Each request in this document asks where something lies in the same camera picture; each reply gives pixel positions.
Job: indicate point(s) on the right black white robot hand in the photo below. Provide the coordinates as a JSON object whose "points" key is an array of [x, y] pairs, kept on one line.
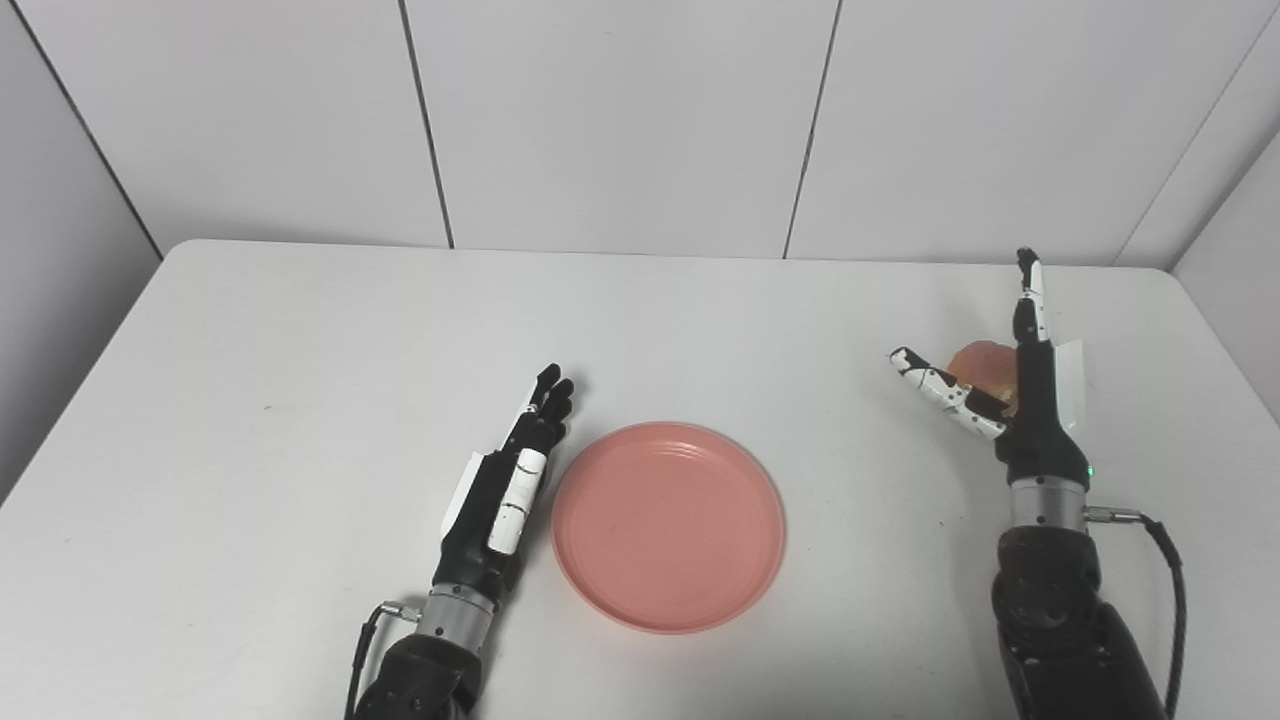
{"points": [[1035, 400]]}

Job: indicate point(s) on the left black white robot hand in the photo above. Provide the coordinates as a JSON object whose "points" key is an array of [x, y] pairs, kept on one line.
{"points": [[495, 510]]}

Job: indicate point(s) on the cream puff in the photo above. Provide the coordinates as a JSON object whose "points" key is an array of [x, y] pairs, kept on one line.
{"points": [[985, 366]]}

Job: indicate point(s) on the pink round plate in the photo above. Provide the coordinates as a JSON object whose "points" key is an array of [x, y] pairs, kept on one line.
{"points": [[668, 527]]}

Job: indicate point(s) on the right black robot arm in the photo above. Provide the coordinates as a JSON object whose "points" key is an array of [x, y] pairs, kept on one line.
{"points": [[1065, 610]]}

